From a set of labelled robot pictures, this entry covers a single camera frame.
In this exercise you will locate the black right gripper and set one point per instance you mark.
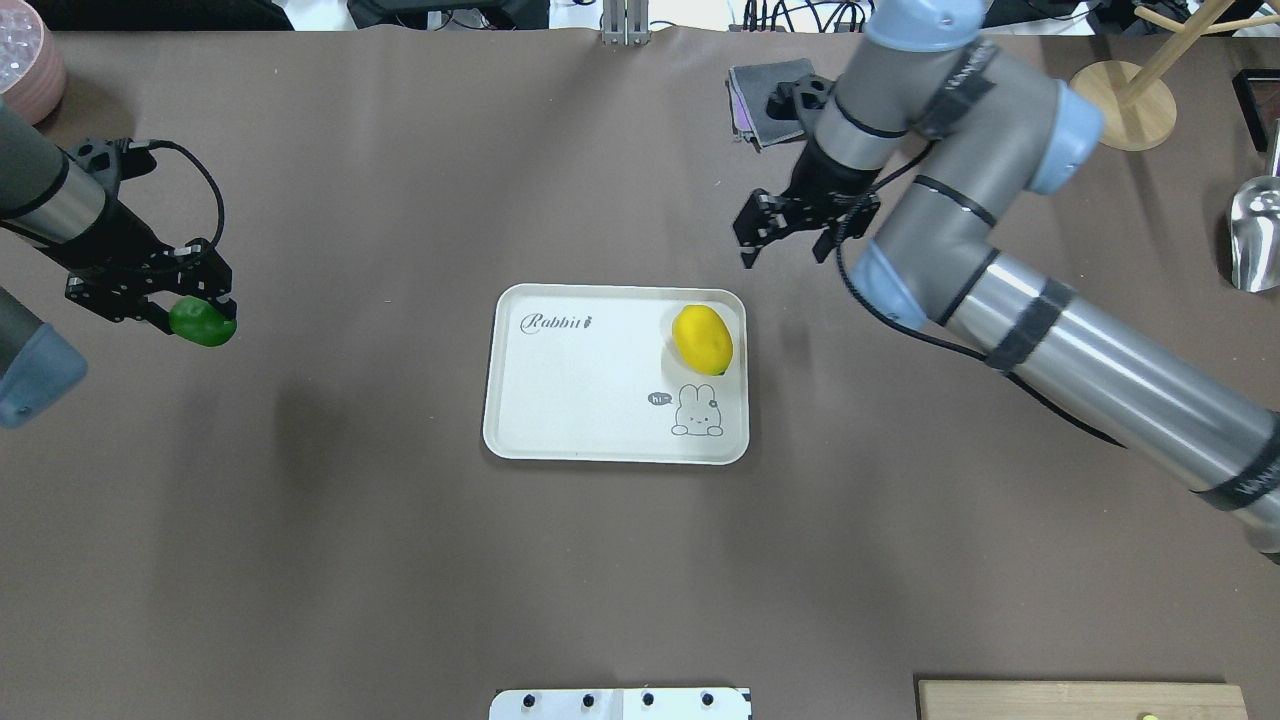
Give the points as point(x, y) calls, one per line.
point(829, 173)

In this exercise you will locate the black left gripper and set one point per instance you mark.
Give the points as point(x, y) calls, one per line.
point(118, 242)

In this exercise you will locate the green lime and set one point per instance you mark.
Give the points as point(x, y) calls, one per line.
point(199, 322)

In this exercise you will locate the yellow lemon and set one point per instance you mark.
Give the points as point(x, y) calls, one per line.
point(703, 340)

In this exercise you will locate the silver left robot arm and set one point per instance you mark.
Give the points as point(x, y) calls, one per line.
point(66, 204)

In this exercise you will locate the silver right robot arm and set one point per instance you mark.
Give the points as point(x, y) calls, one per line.
point(995, 128)

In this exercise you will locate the cream rabbit print tray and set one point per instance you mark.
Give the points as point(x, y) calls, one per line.
point(585, 372)

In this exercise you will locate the purple folded cloth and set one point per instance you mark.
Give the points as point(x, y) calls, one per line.
point(741, 120)

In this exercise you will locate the grey folded cloth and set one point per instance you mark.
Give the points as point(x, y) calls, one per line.
point(765, 105)

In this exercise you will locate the pink ribbed bowl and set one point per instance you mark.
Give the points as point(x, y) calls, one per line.
point(33, 74)

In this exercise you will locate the wooden mug stand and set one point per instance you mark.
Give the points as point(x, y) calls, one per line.
point(1138, 109)

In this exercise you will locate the metal scoop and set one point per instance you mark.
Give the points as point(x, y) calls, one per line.
point(1254, 229)

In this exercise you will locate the black framed object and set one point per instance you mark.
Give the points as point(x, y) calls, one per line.
point(1257, 92)

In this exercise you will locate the bamboo cutting board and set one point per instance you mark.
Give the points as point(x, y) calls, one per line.
point(994, 699)

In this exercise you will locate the metal camera pole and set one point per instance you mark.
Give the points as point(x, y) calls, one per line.
point(625, 22)

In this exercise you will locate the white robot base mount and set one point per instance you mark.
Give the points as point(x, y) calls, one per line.
point(623, 703)

